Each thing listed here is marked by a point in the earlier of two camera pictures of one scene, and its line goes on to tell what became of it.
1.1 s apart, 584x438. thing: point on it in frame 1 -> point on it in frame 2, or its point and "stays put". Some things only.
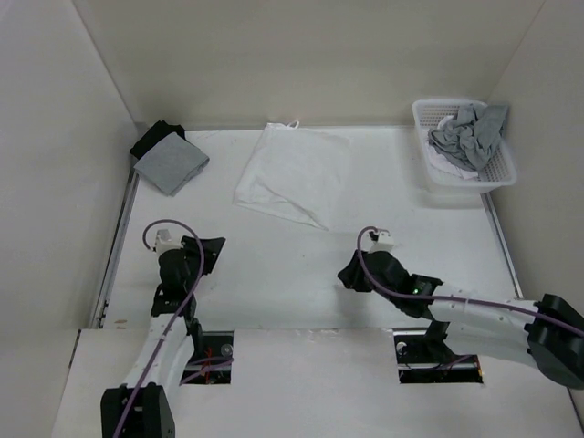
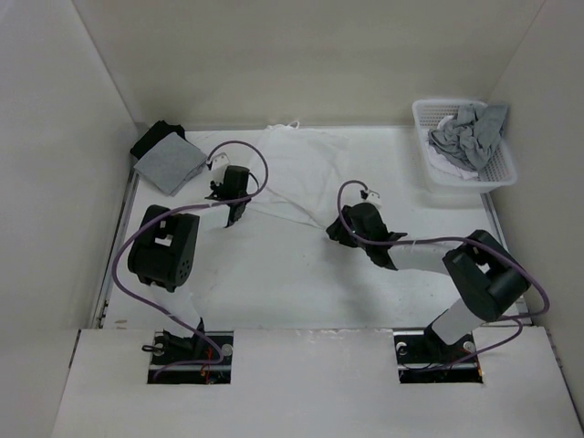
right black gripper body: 389,297 -> 341,234
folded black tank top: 159,131 stays put
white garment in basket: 444,162 stays put
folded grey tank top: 173,165 stays put
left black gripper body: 192,255 -> 215,187
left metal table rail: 101,306 stays put
